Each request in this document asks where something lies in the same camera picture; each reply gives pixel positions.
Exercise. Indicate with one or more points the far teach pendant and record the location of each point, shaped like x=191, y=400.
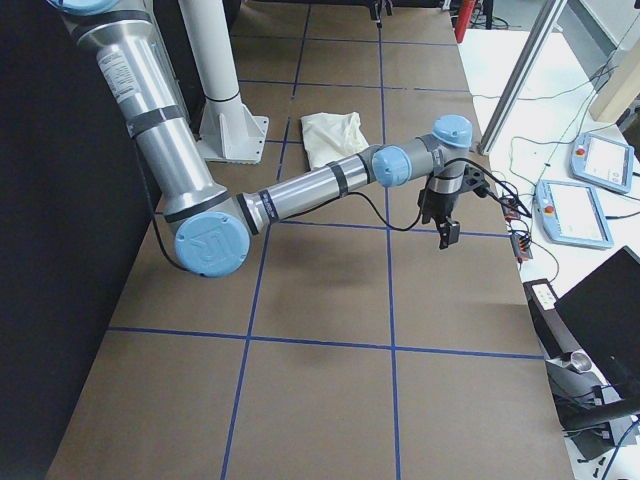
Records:
x=603, y=162

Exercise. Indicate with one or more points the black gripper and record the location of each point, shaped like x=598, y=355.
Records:
x=436, y=207

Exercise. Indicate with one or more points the near teach pendant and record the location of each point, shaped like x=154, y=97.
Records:
x=571, y=214

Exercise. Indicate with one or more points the teach pendant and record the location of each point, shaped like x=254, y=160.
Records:
x=571, y=214
x=603, y=162

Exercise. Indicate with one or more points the brown table cover mat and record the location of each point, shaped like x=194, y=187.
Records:
x=348, y=346

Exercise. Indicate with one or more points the aluminium frame post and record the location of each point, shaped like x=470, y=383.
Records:
x=536, y=40

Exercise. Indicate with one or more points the cream long-sleeve cat shirt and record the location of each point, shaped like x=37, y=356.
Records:
x=330, y=137

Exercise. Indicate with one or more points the black monitor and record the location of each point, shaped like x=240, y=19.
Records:
x=602, y=314

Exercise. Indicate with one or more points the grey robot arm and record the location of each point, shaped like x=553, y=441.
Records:
x=212, y=227

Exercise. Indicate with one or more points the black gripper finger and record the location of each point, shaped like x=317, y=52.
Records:
x=378, y=9

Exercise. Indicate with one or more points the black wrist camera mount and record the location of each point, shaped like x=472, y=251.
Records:
x=474, y=181

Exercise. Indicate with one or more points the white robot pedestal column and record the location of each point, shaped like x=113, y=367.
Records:
x=228, y=131

